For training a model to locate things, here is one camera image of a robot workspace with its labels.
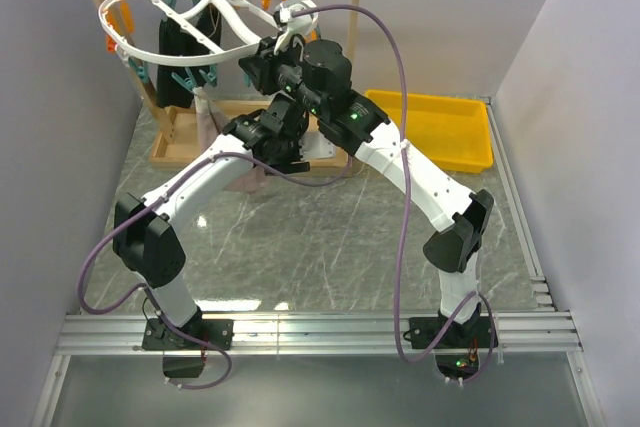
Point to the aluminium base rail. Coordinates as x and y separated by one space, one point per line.
324 333

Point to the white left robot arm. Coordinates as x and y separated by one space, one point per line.
147 230

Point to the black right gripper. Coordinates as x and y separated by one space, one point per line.
261 67

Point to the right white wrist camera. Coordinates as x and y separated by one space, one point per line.
292 18

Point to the orange clothes peg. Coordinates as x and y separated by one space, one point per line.
126 16
113 24

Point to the yellow plastic tray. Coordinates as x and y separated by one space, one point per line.
453 133

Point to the teal clothes peg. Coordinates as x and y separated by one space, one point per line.
140 69
190 78

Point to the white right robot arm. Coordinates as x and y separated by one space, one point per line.
317 77

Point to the pink and cream underwear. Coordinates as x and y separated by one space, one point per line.
211 122

